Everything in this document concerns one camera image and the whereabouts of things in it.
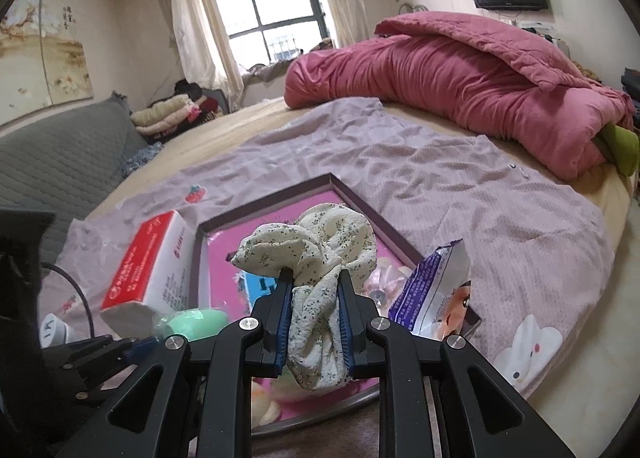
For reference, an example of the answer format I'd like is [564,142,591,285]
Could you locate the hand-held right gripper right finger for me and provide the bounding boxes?
[336,268,576,458]

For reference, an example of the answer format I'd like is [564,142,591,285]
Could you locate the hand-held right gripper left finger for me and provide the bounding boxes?
[57,265,296,458]

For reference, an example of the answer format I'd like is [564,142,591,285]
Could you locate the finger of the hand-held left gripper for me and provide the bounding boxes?
[42,335,166,407]

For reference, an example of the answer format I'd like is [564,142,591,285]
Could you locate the mint green soft item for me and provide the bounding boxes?
[152,306,227,342]

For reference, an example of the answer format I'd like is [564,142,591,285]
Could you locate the floral cream cloth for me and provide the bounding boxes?
[230,203,380,394]

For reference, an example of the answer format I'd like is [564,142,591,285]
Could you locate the dark-framed shallow box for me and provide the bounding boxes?
[192,171,428,436]

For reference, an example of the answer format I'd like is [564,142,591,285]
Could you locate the blue book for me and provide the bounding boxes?
[243,272,279,315]

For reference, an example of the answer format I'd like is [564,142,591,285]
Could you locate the white power adapter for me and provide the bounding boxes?
[38,312,72,349]

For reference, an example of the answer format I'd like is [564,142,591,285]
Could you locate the purple snack packet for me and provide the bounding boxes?
[387,237,484,342]

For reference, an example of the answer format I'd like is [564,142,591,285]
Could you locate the red white tissue box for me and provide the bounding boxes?
[99,209,199,340]

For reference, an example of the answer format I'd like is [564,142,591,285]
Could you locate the grey quilted headboard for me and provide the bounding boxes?
[0,92,152,270]

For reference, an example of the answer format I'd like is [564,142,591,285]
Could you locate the lilac printed blanket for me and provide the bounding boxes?
[37,96,617,400]

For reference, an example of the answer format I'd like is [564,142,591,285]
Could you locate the blue patterned cloth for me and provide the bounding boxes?
[119,139,167,175]

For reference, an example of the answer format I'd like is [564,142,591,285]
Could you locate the folded cream pink clothes pile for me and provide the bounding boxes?
[129,94,202,137]

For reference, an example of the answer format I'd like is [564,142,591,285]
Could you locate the dark clothes heap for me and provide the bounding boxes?
[174,79,227,122]

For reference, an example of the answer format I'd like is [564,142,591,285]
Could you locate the grey cloth heap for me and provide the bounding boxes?
[241,59,302,87]

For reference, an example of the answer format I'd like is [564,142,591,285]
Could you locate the pink quilt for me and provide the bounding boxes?
[283,10,637,183]

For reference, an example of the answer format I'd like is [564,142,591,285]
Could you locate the dark-framed window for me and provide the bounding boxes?
[206,0,332,65]

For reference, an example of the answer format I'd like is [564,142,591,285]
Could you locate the green pillow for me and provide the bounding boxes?
[594,124,640,177]

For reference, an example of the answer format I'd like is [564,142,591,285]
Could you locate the stack of dark clothes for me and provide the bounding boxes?
[620,67,640,135]

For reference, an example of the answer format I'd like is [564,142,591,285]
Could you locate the black cable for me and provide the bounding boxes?
[40,262,97,345]

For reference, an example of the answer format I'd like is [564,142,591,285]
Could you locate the wall painting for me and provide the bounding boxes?
[0,0,97,127]

